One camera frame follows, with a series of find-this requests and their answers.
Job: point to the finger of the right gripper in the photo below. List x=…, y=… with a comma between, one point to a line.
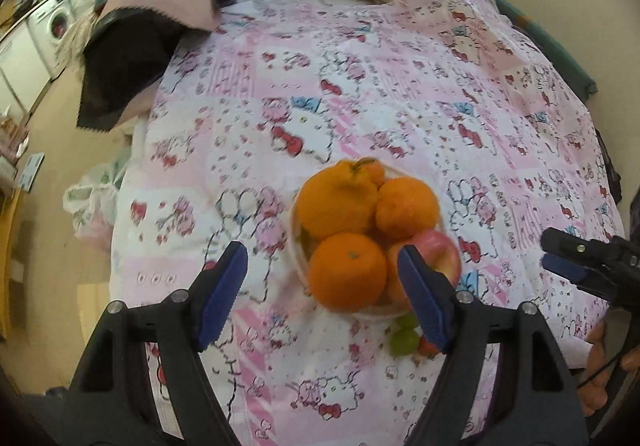
x=588, y=280
x=563, y=250

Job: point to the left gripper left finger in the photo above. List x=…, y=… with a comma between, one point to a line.
x=110, y=400

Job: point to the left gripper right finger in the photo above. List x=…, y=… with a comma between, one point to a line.
x=504, y=380

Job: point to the green lime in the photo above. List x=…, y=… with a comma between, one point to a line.
x=407, y=321
x=404, y=341

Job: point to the red apple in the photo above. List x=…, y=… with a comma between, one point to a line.
x=436, y=249

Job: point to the large round orange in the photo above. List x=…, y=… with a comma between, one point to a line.
x=347, y=272

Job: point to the person's right hand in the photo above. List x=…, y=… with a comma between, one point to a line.
x=591, y=391

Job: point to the green bed edge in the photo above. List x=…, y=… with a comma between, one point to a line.
x=573, y=74

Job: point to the round mandarin orange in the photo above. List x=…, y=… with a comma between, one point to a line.
x=406, y=206

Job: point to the white plastic bag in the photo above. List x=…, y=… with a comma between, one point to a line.
x=92, y=202

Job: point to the bumpy dekopon orange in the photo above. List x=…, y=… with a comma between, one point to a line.
x=340, y=199

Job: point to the pink cartoon bed sheet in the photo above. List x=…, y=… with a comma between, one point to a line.
x=443, y=90

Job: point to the white washing machine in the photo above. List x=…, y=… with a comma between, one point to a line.
x=48, y=24

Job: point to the black and pink cloth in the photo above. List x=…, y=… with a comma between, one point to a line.
x=129, y=49

